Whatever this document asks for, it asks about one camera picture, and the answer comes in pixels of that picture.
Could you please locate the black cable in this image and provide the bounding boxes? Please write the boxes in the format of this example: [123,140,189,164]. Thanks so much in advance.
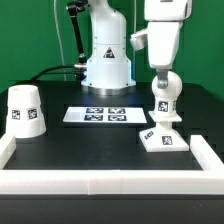
[30,63,88,83]

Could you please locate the white U-shaped fence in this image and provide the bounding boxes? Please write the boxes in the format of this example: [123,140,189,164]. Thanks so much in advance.
[0,135,224,195]

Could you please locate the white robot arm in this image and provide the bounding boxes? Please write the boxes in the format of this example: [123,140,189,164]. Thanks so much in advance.
[81,0,193,95]

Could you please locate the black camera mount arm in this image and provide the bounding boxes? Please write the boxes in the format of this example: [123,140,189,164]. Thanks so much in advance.
[66,0,88,64]

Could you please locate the white lamp shade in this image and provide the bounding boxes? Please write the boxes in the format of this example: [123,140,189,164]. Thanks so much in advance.
[6,85,46,139]

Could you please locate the white marker board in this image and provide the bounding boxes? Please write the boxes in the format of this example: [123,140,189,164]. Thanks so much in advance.
[63,107,146,124]

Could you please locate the white cable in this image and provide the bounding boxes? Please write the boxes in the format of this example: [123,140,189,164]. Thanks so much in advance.
[53,0,68,82]

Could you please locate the white lamp base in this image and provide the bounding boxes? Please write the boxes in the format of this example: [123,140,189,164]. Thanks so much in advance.
[139,111,189,152]

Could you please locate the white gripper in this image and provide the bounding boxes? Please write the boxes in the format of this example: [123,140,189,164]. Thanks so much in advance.
[130,22,182,89]

